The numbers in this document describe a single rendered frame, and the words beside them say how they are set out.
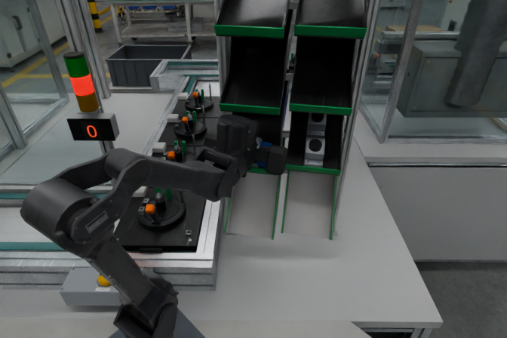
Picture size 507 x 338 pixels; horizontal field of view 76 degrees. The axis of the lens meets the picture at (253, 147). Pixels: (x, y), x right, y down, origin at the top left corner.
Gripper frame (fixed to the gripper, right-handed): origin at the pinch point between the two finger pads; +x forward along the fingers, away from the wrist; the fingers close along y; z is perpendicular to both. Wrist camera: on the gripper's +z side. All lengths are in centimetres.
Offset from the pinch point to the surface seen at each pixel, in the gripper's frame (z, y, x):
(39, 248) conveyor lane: -38, 53, -12
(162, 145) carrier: -21, 44, 36
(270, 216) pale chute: -21.1, -6.3, 6.6
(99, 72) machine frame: -8, 115, 88
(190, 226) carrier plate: -29.3, 15.5, 3.7
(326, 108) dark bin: 12.1, -15.4, -0.6
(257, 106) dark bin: 10.7, -1.6, -4.6
